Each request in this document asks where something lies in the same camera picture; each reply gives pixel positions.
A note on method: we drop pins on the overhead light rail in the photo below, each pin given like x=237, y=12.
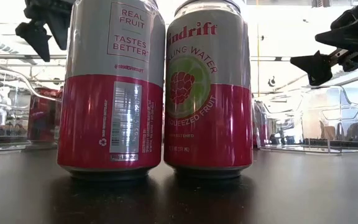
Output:
x=269, y=58

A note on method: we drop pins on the red Coca-Cola can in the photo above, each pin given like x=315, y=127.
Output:
x=42, y=118

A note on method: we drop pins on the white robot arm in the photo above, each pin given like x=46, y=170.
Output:
x=2, y=99

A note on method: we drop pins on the silver ceiling duct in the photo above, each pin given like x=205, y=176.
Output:
x=5, y=47

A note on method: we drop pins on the black hanging hook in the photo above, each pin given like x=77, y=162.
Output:
x=271, y=82

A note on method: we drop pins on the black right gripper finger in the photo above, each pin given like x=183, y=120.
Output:
x=353, y=34
x=317, y=68

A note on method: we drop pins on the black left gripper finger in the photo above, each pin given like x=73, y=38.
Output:
x=61, y=28
x=37, y=37

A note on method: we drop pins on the Spindrift raspberry lime can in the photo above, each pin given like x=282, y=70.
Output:
x=110, y=93
x=210, y=109

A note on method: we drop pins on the clear plastic bin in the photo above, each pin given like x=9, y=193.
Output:
x=322, y=133
x=11, y=137

